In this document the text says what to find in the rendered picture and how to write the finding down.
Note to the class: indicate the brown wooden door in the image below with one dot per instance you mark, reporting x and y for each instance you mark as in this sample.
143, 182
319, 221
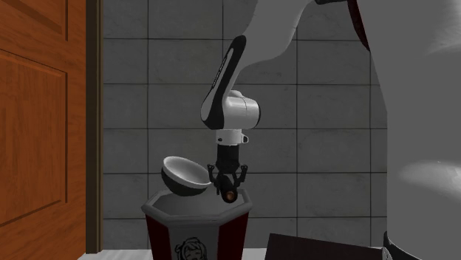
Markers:
36, 126

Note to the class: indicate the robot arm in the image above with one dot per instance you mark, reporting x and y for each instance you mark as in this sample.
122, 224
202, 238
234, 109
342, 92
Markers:
414, 108

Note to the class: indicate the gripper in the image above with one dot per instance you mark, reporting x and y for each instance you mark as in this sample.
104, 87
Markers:
227, 158

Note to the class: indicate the octagonal bin with cartoon face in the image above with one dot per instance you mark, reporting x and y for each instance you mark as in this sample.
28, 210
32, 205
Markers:
196, 225

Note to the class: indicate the black cylinder with brown end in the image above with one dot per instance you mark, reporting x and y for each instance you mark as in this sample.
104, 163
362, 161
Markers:
227, 187

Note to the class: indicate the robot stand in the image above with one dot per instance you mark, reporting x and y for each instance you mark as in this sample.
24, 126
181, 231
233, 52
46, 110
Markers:
317, 248

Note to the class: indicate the dark bowl with white inside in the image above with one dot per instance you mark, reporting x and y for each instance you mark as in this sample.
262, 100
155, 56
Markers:
185, 174

